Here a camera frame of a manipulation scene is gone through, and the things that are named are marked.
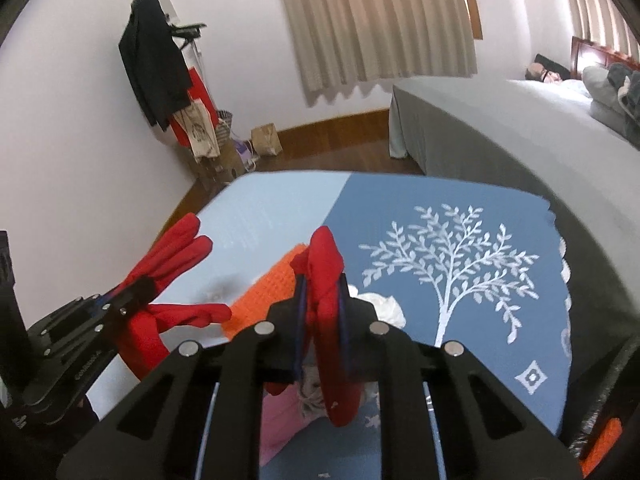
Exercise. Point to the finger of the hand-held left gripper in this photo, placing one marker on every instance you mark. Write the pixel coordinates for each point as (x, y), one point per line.
(140, 290)

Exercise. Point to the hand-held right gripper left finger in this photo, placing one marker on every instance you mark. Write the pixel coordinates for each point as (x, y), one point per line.
(287, 340)

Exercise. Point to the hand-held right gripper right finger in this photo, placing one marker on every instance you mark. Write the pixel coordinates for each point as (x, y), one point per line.
(360, 345)

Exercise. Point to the red knit glove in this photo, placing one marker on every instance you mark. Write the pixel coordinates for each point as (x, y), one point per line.
(325, 270)
(145, 335)

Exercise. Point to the orange foam net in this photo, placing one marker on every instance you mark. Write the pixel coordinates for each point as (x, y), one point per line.
(270, 295)
(602, 447)

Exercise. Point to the black trash bin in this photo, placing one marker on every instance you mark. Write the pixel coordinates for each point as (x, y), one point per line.
(615, 385)

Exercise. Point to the crumpled white tissue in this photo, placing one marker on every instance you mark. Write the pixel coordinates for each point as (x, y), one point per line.
(380, 307)

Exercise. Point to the grey patterned cloth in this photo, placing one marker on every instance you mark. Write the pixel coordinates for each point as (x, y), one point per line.
(312, 395)

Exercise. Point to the pink cloth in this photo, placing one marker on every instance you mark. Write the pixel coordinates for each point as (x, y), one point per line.
(282, 425)

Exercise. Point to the cardboard box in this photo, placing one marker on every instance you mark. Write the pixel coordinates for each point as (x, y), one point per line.
(220, 165)

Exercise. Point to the blue tree print tablecloth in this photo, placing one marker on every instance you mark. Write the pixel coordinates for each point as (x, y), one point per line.
(450, 210)

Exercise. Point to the beige tote bag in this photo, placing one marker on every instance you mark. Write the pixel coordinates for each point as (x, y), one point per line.
(200, 130)

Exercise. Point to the purple and white appliance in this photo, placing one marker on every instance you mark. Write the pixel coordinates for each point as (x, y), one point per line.
(245, 155)

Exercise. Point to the striped bag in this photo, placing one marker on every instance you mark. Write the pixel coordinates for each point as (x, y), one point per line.
(226, 122)

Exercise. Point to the brown paper bag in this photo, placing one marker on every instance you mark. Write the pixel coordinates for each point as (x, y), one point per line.
(266, 140)

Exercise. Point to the red hanging garment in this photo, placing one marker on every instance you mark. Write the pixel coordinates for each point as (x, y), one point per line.
(197, 87)

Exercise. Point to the dark hanging coat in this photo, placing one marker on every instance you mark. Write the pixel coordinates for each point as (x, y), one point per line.
(150, 65)

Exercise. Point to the bed with grey sheet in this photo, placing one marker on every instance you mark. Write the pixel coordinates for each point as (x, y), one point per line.
(500, 125)

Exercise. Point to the black hanger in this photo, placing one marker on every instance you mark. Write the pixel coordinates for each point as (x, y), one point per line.
(187, 30)

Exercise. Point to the wide beige curtain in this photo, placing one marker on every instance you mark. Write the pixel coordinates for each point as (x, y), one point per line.
(370, 25)

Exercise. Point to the plush toy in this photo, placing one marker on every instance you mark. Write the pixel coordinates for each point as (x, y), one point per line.
(540, 74)

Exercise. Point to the black pillow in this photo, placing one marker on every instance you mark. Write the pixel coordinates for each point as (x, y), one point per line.
(550, 64)

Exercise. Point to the folded grey quilt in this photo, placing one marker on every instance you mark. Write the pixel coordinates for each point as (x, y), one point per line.
(600, 95)

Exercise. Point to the dark grey garment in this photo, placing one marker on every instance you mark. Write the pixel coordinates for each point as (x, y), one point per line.
(622, 82)

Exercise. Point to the wooden headboard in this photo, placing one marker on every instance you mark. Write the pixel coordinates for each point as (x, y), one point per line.
(595, 52)

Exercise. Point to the narrow beige curtain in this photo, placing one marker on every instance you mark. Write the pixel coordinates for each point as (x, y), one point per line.
(595, 5)

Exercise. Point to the wooden window frame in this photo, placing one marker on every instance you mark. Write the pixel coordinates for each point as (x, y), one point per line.
(472, 5)

